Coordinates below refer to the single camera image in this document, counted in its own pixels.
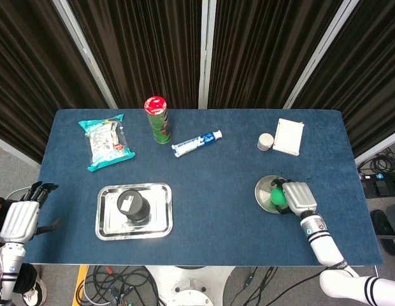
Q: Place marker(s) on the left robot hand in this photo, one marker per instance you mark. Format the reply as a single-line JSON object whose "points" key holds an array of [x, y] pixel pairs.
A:
{"points": [[20, 220]]}

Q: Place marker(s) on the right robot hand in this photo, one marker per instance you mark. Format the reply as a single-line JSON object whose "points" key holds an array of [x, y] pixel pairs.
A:
{"points": [[299, 197]]}

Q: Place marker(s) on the green rubber ball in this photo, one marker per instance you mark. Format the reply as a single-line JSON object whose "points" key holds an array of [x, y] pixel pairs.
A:
{"points": [[277, 197]]}

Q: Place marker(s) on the black mesh pen cup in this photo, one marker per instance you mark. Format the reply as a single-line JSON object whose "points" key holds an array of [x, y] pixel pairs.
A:
{"points": [[133, 205]]}

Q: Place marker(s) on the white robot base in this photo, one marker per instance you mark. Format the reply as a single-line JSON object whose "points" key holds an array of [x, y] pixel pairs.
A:
{"points": [[191, 283]]}

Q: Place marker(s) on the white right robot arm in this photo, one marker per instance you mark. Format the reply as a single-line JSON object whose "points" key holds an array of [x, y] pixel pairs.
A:
{"points": [[325, 248]]}

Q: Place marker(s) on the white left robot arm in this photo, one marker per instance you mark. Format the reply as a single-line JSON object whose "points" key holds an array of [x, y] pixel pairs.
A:
{"points": [[9, 258]]}

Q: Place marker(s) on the round steel plate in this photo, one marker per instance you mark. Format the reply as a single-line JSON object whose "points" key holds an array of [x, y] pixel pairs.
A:
{"points": [[263, 194]]}

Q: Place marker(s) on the white flat box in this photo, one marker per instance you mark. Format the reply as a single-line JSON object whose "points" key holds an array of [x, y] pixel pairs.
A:
{"points": [[288, 137]]}

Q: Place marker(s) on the white jar red label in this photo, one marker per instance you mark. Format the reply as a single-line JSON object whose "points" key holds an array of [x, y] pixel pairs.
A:
{"points": [[265, 141]]}

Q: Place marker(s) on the white sneaker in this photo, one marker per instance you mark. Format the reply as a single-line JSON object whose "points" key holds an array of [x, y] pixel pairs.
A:
{"points": [[35, 293]]}

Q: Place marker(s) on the blue table mat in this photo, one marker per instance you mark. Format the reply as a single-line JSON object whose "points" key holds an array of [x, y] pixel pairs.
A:
{"points": [[216, 197]]}

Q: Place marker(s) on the teal snack bag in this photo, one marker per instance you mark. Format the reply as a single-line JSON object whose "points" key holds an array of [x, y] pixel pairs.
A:
{"points": [[105, 143]]}

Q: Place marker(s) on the blue white toothpaste tube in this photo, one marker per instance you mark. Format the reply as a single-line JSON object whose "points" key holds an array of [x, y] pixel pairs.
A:
{"points": [[194, 144]]}

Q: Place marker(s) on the dark brown curtain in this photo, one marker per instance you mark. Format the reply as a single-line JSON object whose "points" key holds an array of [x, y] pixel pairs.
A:
{"points": [[146, 51], [369, 79], [32, 79], [264, 51]]}

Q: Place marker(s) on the rectangular steel tray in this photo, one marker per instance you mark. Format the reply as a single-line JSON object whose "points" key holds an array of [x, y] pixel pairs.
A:
{"points": [[159, 223]]}

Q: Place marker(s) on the green chips can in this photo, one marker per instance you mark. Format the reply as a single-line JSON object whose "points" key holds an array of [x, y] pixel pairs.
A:
{"points": [[159, 127]]}

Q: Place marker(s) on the white partition post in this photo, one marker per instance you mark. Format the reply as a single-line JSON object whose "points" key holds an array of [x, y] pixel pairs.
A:
{"points": [[86, 54], [321, 54], [206, 54]]}

